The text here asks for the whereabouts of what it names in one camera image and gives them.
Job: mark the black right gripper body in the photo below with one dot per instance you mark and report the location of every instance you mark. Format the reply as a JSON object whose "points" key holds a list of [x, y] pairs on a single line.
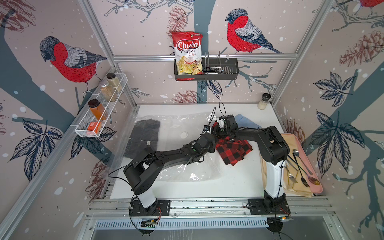
{"points": [[221, 132]]}

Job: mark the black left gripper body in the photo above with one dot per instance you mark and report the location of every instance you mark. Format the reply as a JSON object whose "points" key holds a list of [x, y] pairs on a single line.
{"points": [[211, 149]]}

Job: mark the light blue cloth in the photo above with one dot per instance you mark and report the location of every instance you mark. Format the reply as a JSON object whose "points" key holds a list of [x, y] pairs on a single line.
{"points": [[244, 122]]}

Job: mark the red black plaid shirt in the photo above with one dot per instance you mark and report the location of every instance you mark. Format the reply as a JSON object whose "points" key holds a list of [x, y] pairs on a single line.
{"points": [[232, 151]]}

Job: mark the clear plastic vacuum bag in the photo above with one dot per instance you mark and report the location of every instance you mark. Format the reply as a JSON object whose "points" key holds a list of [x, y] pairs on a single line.
{"points": [[169, 139]]}

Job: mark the grey pinstriped shirt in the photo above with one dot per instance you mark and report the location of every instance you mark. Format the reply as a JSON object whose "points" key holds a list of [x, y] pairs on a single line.
{"points": [[144, 134]]}

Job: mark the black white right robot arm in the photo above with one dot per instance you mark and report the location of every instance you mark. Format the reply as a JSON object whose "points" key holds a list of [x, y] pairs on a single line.
{"points": [[274, 151]]}

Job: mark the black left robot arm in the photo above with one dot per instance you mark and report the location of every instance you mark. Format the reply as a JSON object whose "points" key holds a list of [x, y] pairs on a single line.
{"points": [[143, 170]]}

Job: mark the beige folded cloth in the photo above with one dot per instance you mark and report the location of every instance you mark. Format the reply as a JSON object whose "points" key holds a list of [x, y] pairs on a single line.
{"points": [[299, 188]]}

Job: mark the red Chuba cassava chips bag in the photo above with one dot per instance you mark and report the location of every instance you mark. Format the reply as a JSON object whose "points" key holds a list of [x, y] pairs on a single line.
{"points": [[188, 53]]}

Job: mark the pepper grinder black cap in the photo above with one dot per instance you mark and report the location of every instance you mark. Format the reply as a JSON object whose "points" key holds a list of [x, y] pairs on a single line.
{"points": [[264, 101]]}

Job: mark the silver spoon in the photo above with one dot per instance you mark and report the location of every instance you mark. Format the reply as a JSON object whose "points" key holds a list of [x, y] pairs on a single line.
{"points": [[297, 154]]}

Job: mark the silver fork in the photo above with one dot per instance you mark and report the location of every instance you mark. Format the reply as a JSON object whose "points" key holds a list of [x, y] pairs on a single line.
{"points": [[292, 178]]}

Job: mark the black fork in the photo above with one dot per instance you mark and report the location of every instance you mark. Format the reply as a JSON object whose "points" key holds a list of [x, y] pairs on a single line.
{"points": [[299, 169]]}

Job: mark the gold spoon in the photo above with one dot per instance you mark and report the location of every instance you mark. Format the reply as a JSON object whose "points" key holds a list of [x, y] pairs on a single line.
{"points": [[313, 180]]}

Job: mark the pink tray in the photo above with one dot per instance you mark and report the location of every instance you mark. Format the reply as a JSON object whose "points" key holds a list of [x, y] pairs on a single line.
{"points": [[300, 177]]}

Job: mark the small orange box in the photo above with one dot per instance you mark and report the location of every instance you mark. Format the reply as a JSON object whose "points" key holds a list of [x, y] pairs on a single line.
{"points": [[95, 127]]}

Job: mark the orange sauce jar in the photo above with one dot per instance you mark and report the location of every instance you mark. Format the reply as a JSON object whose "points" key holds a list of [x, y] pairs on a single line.
{"points": [[98, 109]]}

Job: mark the spice jar black lid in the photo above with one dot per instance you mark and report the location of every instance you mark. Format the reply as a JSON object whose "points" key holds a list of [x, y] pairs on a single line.
{"points": [[114, 81]]}

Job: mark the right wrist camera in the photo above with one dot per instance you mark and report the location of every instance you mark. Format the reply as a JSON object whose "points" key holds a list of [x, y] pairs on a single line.
{"points": [[221, 122]]}

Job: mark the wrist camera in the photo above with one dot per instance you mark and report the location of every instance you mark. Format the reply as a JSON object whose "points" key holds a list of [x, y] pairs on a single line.
{"points": [[221, 122], [206, 129]]}

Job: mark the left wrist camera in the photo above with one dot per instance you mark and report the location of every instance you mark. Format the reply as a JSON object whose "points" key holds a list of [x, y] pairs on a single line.
{"points": [[206, 129]]}

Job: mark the black wire wall basket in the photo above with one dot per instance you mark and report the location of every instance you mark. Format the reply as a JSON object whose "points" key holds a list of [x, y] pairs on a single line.
{"points": [[212, 69]]}

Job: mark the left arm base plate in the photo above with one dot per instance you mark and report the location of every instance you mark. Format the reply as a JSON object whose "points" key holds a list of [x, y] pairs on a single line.
{"points": [[159, 208]]}

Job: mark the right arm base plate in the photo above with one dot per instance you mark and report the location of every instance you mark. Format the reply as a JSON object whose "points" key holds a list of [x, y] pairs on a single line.
{"points": [[261, 206]]}

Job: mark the clear acrylic wall shelf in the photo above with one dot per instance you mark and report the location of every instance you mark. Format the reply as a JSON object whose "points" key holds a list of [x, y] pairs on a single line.
{"points": [[81, 128]]}

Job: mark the aluminium mounting rail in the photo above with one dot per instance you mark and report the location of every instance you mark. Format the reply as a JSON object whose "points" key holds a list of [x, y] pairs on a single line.
{"points": [[210, 207]]}

